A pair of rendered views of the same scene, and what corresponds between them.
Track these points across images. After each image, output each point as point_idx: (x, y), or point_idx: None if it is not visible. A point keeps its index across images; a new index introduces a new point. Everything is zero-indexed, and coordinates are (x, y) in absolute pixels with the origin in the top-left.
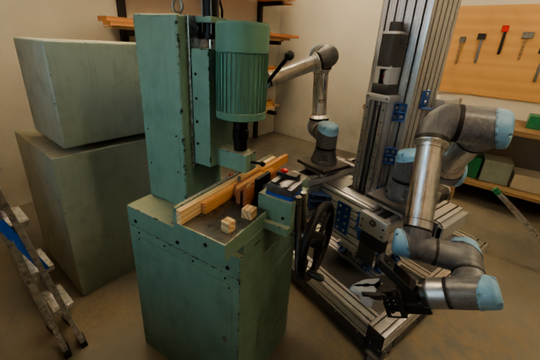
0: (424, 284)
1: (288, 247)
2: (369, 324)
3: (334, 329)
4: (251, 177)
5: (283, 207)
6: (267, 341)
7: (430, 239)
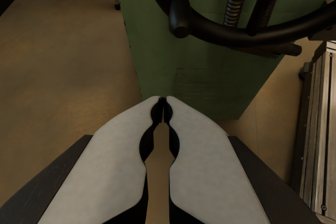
0: None
1: (290, 8)
2: (315, 213)
3: (284, 169)
4: None
5: None
6: (198, 103)
7: None
